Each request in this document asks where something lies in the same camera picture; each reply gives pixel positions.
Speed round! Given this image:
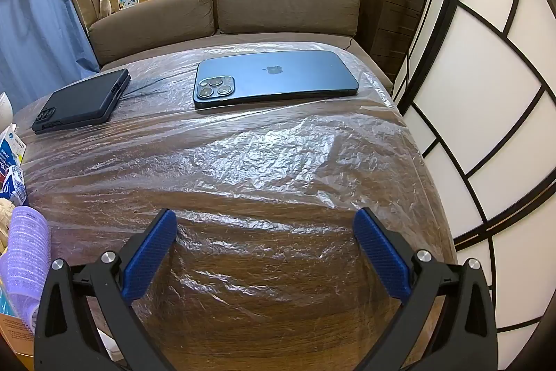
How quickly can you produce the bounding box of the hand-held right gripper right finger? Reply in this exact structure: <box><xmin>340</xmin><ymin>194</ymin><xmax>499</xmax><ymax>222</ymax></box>
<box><xmin>352</xmin><ymin>207</ymin><xmax>498</xmax><ymax>371</ymax></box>

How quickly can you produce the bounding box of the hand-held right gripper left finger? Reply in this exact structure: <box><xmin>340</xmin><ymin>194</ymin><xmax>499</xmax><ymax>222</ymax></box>
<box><xmin>34</xmin><ymin>208</ymin><xmax>192</xmax><ymax>371</ymax></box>

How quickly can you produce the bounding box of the purple hair roller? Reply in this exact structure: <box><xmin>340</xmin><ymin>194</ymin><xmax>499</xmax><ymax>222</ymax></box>
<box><xmin>0</xmin><ymin>206</ymin><xmax>52</xmax><ymax>332</ymax></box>

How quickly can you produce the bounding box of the blue white packet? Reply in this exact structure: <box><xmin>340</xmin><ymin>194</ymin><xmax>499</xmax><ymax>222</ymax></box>
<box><xmin>0</xmin><ymin>164</ymin><xmax>29</xmax><ymax>207</ymax></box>

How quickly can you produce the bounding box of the tan cardboard box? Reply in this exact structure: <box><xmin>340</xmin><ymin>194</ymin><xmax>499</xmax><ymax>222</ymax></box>
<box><xmin>0</xmin><ymin>310</ymin><xmax>38</xmax><ymax>356</ymax></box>

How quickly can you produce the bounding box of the black cased smartphone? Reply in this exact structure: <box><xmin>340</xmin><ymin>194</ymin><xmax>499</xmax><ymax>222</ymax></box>
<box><xmin>31</xmin><ymin>68</ymin><xmax>132</xmax><ymax>135</ymax></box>

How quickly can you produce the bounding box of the blue white medicine box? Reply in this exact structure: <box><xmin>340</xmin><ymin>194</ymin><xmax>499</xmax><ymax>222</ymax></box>
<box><xmin>0</xmin><ymin>127</ymin><xmax>27</xmax><ymax>172</ymax></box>

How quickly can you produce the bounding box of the white black-framed sliding screen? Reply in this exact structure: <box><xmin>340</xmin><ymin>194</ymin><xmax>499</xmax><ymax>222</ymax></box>
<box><xmin>393</xmin><ymin>0</ymin><xmax>556</xmax><ymax>371</ymax></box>

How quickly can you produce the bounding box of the blue smartphone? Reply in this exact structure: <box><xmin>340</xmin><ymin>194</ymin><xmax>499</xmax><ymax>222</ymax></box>
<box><xmin>192</xmin><ymin>50</ymin><xmax>360</xmax><ymax>109</ymax></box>

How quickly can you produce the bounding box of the brown sofa back cushion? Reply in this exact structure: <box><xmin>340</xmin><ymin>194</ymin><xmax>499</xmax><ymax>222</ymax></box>
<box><xmin>88</xmin><ymin>0</ymin><xmax>216</xmax><ymax>65</ymax></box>
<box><xmin>216</xmin><ymin>0</ymin><xmax>361</xmax><ymax>50</ymax></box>

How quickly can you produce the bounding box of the brown sofa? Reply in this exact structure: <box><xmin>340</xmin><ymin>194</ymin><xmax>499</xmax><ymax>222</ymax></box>
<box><xmin>88</xmin><ymin>0</ymin><xmax>394</xmax><ymax>94</ymax></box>

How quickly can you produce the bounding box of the dark wooden cabinet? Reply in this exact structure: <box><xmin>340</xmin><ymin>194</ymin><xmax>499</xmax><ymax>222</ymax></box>
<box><xmin>354</xmin><ymin>0</ymin><xmax>437</xmax><ymax>84</ymax></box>

